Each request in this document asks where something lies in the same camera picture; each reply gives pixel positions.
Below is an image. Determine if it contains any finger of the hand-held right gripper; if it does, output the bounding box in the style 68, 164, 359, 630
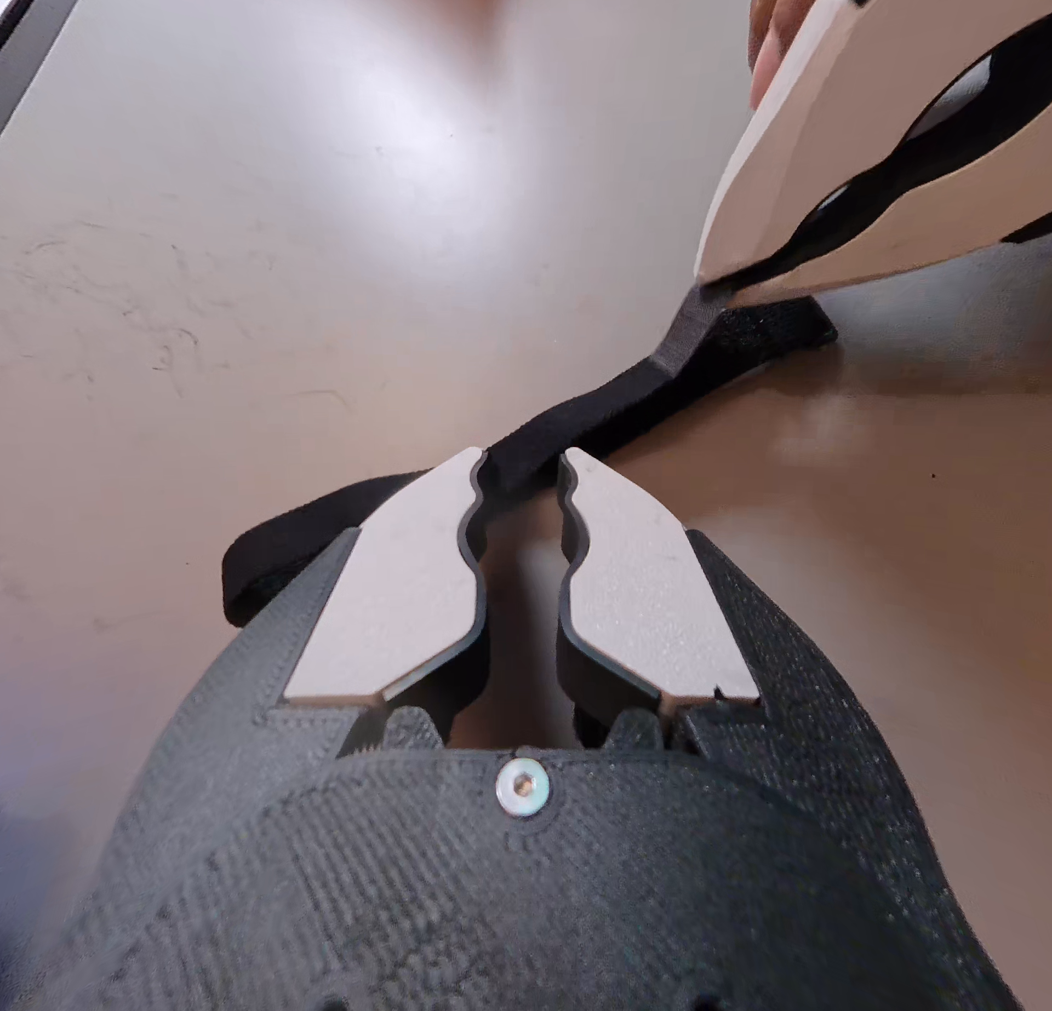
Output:
722, 37, 1052, 312
695, 0, 1052, 288

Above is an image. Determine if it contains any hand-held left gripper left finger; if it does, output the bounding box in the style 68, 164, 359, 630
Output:
282, 446, 493, 745

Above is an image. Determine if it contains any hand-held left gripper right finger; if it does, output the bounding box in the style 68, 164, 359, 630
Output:
556, 446, 764, 745

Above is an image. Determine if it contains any black strap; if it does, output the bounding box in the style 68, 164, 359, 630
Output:
222, 284, 839, 630

